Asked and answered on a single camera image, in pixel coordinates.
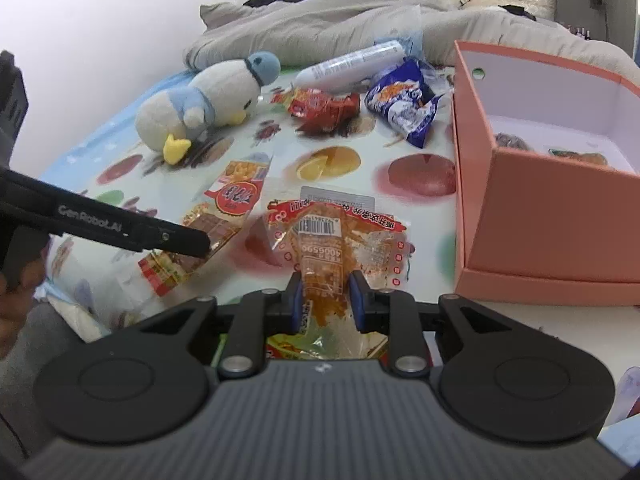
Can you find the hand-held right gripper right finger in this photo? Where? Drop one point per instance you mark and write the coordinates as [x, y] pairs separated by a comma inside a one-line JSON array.
[[357, 305]]

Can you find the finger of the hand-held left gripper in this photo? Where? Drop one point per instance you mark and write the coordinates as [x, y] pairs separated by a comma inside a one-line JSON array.
[[100, 215]]

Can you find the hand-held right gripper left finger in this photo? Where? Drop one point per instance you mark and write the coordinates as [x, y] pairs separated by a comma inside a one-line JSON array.
[[295, 305]]

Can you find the clear orange snack packet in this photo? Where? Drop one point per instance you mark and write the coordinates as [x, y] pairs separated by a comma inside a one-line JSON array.
[[330, 255]]

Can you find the red white snack packet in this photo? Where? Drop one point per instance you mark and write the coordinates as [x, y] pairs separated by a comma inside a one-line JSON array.
[[235, 195]]

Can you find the blue snack packet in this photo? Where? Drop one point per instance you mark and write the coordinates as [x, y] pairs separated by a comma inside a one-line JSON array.
[[405, 102]]

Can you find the pink cardboard box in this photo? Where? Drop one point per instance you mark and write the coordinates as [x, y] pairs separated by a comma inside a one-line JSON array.
[[550, 220]]

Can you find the brown orange snack packet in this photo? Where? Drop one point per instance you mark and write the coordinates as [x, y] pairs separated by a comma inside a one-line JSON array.
[[511, 141]]

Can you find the grey rectangular card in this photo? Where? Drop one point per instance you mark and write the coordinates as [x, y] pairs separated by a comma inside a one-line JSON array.
[[335, 194]]

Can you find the penguin plush toy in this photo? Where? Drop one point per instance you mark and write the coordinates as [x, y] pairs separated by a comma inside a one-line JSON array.
[[200, 100]]

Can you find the food print bed sheet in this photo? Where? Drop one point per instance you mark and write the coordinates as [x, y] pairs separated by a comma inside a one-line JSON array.
[[350, 135]]

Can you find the grey cloth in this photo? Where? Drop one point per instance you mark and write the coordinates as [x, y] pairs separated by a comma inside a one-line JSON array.
[[30, 385]]

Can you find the white spray bottle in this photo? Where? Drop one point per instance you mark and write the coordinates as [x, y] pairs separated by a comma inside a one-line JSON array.
[[350, 65]]

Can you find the clear blue plastic bag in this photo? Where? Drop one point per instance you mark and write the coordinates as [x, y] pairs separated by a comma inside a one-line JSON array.
[[412, 35]]

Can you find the grey duvet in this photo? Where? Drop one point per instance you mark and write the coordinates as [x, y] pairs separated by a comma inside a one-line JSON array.
[[325, 20]]

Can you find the black garment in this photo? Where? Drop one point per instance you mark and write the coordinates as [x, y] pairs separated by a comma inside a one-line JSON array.
[[517, 10]]

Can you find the row of small bottles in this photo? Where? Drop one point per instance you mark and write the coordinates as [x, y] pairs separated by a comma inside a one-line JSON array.
[[580, 32]]

